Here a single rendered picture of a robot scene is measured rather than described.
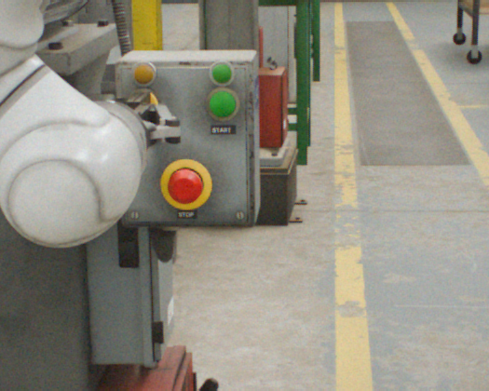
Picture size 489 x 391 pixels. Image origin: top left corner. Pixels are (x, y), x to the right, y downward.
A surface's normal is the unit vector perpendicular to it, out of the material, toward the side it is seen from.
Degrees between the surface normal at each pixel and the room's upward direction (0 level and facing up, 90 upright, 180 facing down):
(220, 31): 90
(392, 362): 0
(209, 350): 0
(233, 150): 90
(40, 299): 90
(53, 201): 89
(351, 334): 0
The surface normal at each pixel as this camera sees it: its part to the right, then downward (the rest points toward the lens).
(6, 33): 0.73, 0.04
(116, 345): -0.07, 0.25
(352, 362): -0.02, -0.97
